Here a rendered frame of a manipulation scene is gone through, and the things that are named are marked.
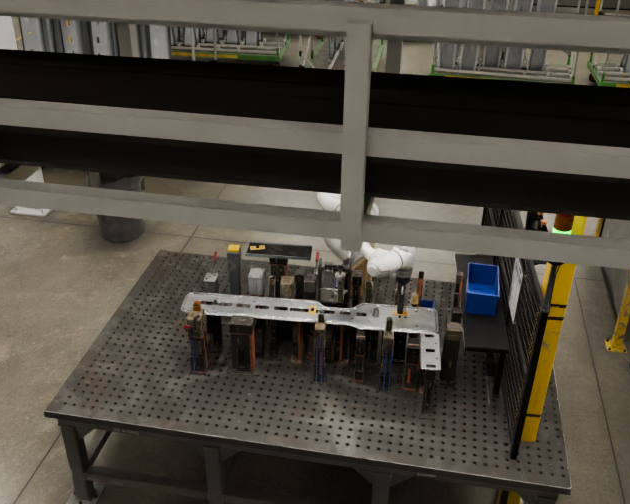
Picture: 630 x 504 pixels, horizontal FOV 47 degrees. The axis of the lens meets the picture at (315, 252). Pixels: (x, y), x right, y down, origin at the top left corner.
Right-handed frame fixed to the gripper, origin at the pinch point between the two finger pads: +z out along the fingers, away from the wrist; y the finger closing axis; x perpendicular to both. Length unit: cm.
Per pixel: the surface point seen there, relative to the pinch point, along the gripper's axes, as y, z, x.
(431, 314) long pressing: -4.4, 6.6, 17.0
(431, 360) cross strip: 34.2, 6.6, 15.9
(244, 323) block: 20, 4, -80
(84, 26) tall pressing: -419, -29, -331
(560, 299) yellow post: 53, -47, 64
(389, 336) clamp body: 23.5, 2.1, -5.1
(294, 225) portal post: 302, -214, -16
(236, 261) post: -30, -2, -94
